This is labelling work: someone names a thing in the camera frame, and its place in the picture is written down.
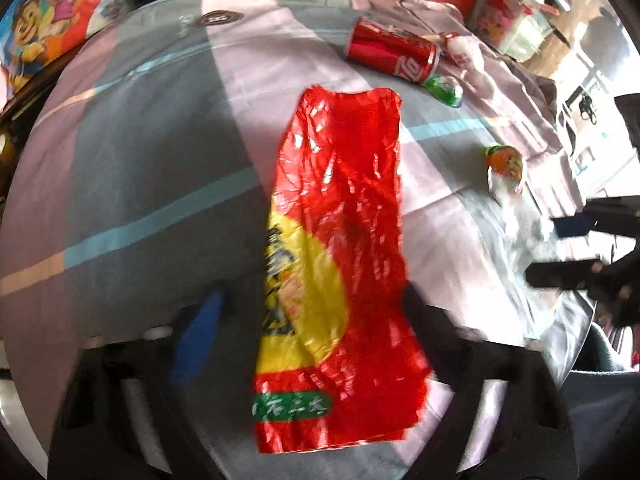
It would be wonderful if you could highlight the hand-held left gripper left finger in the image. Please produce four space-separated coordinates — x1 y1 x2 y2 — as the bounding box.
47 287 226 480

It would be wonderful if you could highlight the clear plastic wrapper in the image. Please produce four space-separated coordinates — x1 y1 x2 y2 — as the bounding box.
500 195 596 341

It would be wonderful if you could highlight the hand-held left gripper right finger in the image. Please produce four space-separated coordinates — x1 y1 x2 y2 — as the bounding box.
400 280 581 480

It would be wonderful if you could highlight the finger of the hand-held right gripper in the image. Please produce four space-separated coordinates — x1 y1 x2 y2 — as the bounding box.
550 197 640 241
525 257 606 291

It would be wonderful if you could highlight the red cola can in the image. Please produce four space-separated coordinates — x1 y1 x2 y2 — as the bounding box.
344 16 442 83

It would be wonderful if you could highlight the green jelly cup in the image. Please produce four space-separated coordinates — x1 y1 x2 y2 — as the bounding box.
422 74 465 109

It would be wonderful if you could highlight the orange jelly cup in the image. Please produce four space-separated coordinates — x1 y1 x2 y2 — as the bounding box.
482 144 527 196

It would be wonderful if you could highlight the dark printed packet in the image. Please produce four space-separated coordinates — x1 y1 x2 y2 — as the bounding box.
0 95 31 201

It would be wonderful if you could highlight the cartoon puppy printed bag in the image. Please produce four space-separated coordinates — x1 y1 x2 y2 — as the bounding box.
0 0 126 96

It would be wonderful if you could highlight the black cable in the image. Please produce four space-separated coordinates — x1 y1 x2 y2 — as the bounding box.
577 90 598 126

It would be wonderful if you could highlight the red yellow snack bag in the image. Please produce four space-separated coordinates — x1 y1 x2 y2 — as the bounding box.
251 86 433 456

